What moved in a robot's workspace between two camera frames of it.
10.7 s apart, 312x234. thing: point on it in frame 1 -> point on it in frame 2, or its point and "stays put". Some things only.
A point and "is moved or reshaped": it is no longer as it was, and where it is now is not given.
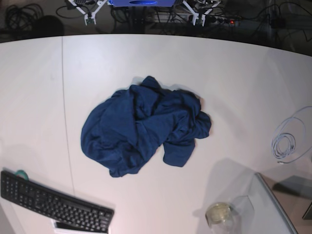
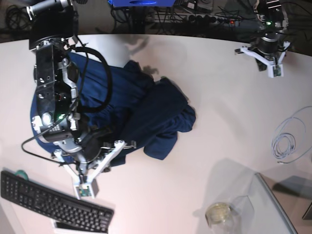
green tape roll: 22,173 stays put
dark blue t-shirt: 123,130 is moved or reshaped
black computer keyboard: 57,205 stays put
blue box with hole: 142,3 stays put
